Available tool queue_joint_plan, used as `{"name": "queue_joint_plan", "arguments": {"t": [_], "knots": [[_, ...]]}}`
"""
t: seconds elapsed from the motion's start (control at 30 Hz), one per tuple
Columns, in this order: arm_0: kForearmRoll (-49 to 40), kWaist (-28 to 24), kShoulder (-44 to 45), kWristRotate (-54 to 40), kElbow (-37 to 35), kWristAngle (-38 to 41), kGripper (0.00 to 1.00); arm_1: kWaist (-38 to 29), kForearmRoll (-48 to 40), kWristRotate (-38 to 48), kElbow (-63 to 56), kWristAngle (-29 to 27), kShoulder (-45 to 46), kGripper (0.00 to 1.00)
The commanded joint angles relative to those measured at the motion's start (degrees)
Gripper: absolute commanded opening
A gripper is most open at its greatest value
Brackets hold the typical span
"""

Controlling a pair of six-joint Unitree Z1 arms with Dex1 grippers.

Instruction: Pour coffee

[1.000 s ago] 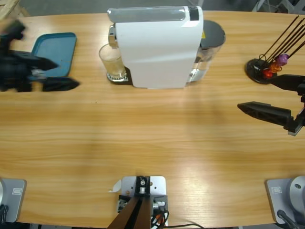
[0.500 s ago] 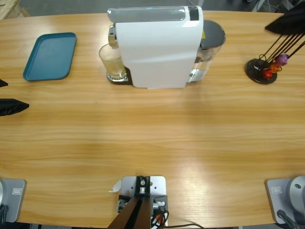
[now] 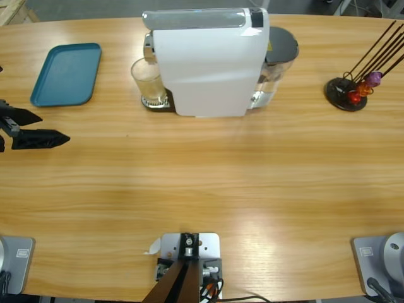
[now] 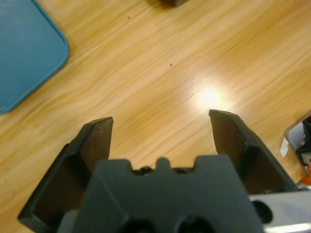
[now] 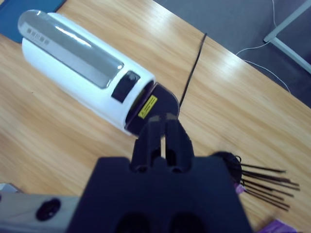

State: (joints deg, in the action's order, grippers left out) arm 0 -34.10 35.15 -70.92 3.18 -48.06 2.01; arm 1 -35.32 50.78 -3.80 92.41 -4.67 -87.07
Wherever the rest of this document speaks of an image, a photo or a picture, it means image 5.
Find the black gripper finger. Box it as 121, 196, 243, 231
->
165, 113, 195, 171
131, 116, 166, 168

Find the grey coffee machine lid lever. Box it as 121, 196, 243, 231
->
18, 9, 125, 90

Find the white capsule coffee machine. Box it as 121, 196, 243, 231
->
18, 9, 156, 135

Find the black capsule holder with rods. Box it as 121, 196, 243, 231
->
213, 151, 301, 212

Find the purple tissue pack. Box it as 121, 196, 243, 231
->
262, 218, 300, 233

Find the white metal desk leg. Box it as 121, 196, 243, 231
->
263, 0, 311, 73

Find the teal plastic tray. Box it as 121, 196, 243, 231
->
0, 0, 66, 44

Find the black coffee machine power cable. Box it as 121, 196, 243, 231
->
178, 33, 207, 106

